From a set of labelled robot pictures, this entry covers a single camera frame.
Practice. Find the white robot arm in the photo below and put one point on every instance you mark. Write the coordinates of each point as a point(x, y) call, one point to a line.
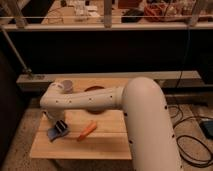
point(149, 127)

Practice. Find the dark power adapter box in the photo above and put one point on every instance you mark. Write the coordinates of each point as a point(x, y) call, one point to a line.
point(207, 128)

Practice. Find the wooden board table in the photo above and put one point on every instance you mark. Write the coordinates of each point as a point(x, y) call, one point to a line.
point(107, 141)

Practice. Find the orange carrot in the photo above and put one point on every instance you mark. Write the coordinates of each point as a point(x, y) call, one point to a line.
point(89, 129)

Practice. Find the metal diagonal pole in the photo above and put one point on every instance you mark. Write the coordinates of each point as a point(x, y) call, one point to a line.
point(26, 69)

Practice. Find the wooden railing frame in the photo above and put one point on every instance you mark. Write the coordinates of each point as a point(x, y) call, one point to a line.
point(79, 15)

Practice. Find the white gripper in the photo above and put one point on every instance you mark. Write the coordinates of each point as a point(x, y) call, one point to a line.
point(54, 116)

